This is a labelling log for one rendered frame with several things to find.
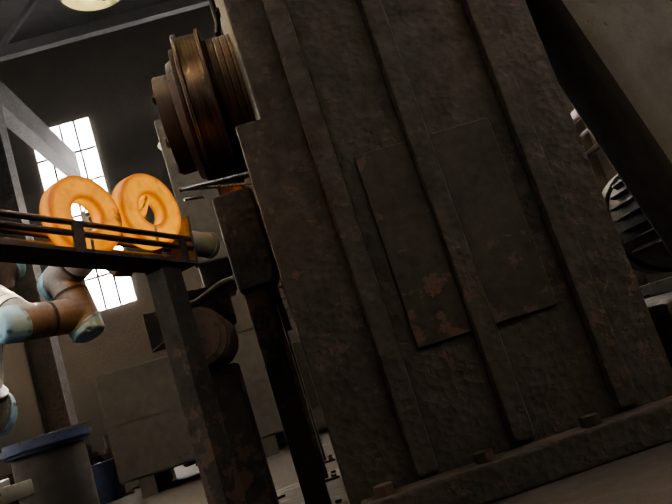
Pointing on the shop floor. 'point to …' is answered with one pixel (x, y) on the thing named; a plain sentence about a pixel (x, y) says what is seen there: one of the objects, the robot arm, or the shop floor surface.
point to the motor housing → (235, 406)
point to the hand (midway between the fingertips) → (144, 202)
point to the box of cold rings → (171, 416)
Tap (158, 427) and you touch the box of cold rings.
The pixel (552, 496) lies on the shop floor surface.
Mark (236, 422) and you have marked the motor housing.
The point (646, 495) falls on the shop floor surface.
